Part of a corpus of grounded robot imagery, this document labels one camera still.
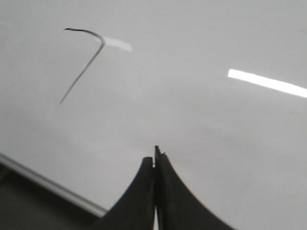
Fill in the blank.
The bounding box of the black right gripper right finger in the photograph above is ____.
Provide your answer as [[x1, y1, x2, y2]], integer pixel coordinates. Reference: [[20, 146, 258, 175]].
[[155, 146, 233, 230]]

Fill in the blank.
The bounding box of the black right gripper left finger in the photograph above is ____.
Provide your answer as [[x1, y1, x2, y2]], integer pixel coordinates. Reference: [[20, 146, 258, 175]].
[[90, 157, 155, 230]]

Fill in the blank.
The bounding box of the white whiteboard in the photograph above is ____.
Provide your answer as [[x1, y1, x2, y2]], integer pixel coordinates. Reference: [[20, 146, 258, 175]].
[[0, 0, 307, 230]]

